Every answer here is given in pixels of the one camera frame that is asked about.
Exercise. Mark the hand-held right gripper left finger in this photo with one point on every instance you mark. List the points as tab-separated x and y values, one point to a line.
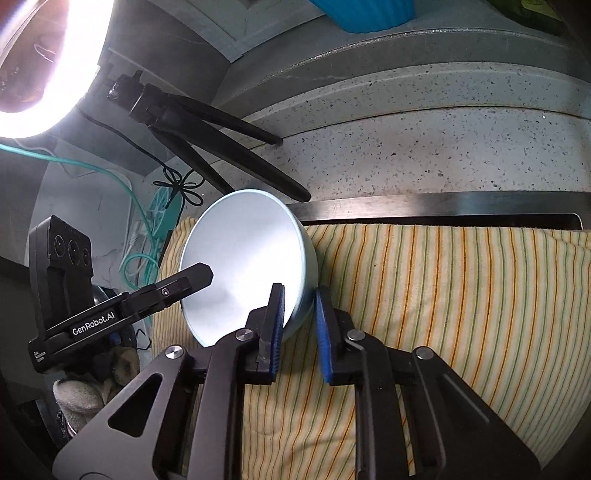
277	323

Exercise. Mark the white bowl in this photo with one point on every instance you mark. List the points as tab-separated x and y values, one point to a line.
240	258

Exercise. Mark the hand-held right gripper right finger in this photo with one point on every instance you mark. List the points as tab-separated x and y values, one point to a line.
323	332

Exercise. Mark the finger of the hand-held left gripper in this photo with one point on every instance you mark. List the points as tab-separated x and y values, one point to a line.
175	286

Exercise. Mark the black tripod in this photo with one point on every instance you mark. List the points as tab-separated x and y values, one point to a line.
152	104

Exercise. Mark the person's left hand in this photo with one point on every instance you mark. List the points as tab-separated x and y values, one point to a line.
78	397

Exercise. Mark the blue fluted cup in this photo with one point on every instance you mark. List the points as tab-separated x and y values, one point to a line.
364	16

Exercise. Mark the yellow striped towel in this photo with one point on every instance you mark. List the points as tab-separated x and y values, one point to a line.
438	300

